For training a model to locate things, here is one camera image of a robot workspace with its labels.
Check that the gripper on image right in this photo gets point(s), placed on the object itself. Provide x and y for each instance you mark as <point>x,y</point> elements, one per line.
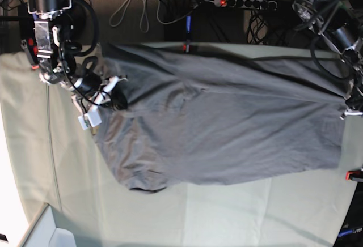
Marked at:
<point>353,103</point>

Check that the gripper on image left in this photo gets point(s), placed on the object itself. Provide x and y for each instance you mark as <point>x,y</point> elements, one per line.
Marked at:
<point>91,91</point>

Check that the grey t-shirt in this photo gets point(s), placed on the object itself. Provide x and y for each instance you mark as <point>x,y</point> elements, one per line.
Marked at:
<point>217,119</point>

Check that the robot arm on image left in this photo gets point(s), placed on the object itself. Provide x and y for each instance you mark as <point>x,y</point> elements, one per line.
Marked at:
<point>67,33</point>

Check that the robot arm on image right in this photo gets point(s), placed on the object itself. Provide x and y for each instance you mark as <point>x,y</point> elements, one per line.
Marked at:
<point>336,24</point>

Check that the red clamp right edge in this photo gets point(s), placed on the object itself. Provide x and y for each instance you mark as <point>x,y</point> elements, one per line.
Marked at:
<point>356,176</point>

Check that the red clamp top centre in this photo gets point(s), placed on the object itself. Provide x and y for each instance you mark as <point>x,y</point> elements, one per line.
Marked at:
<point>186,46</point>

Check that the red clamp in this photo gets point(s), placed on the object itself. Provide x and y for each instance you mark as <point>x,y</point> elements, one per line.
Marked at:
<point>186,46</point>
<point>30,49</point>

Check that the green table cloth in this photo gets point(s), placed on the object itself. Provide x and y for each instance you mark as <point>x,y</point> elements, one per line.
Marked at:
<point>54,161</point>

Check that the red clamp top left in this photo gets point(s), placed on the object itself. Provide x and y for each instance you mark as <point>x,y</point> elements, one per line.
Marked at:
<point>30,49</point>

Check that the black power strip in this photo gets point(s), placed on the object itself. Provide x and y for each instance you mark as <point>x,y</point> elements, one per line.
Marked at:
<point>262,5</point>

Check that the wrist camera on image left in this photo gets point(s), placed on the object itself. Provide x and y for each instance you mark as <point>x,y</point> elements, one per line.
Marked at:
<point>88,120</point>

